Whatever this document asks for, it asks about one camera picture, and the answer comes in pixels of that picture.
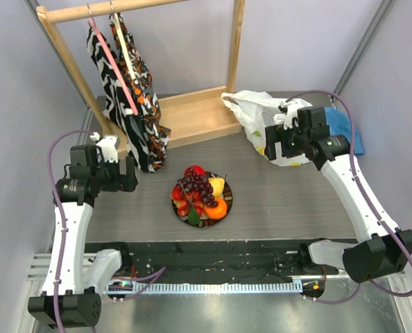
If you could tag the pink hanger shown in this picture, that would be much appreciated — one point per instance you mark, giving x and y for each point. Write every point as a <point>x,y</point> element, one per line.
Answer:
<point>115,68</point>

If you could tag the aluminium corner frame post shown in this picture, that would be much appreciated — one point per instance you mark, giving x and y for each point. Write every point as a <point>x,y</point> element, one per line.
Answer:
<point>380,15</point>

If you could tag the fake orange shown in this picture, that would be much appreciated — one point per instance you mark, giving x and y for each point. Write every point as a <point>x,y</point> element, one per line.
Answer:
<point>217,210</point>

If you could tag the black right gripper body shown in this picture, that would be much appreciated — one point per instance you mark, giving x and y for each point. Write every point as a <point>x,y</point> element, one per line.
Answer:
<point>272,142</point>

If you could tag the patterned round plate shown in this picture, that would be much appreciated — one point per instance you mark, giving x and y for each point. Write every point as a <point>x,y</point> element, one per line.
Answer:
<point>227,195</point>

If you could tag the fake red apple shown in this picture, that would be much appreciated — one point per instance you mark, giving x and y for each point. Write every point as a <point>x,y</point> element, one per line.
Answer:
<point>198,169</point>

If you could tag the blue bucket hat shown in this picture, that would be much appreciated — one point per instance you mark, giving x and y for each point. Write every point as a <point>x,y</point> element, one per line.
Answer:
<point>339,124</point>

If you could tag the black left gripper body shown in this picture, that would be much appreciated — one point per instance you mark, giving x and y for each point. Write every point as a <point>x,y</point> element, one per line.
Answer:
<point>112,180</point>

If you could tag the wooden clothes rack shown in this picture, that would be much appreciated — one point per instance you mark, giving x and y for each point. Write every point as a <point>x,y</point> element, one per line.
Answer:
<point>193,117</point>

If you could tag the fake red cherry bunch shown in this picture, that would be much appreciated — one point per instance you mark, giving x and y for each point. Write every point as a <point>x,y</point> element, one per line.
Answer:
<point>188,207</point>

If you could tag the left aluminium frame post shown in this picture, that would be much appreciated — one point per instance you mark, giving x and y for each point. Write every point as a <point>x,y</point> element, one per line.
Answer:
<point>62,50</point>

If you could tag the fake yellow lemon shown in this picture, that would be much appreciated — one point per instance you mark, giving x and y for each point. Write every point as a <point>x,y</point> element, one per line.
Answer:
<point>217,184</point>

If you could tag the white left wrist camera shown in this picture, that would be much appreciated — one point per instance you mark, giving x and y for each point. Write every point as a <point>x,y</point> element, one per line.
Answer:
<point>106,147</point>

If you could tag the fake purple grapes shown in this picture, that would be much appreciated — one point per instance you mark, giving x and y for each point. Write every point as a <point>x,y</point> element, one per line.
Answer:
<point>200,183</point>

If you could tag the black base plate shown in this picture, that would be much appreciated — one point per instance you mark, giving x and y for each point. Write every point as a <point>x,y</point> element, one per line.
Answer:
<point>220,262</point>

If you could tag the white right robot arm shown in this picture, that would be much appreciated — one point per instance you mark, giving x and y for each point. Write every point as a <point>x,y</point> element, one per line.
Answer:
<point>382,246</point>

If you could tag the perforated metal rail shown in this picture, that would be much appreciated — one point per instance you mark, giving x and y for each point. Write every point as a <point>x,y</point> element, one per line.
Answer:
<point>177,289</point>

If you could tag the orange black patterned garment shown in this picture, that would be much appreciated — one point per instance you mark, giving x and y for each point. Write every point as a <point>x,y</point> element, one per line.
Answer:
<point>144,97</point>

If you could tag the cream hanger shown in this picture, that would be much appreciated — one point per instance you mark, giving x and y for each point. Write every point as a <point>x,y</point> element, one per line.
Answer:
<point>124,48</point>

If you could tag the white plastic bag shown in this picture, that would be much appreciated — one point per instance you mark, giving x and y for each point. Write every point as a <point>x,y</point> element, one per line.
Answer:
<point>255,111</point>

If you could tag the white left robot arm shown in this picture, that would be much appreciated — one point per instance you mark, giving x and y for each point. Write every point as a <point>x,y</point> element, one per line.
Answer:
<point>71,295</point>

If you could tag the black white zebra garment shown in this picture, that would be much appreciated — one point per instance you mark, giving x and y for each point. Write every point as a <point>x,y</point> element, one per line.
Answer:
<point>117,105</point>

